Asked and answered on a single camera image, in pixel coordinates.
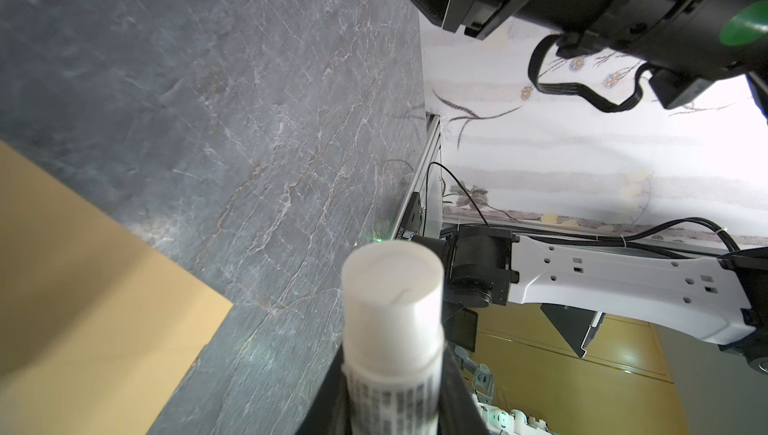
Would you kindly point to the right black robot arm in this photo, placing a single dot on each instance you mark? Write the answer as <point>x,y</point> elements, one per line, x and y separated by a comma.
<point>687,274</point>

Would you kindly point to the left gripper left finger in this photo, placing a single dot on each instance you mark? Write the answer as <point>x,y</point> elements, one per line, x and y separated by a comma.
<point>329,414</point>

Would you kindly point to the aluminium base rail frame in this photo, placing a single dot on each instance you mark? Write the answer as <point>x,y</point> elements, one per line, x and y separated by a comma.
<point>421,209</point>

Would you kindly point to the white glue stick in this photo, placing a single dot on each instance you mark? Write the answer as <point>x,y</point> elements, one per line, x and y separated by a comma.
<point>393,340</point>

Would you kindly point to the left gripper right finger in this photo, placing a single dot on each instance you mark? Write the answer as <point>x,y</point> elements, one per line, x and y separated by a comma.
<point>458,413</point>

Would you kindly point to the brown kraft envelope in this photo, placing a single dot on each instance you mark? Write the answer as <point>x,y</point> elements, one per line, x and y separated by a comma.
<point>98,328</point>

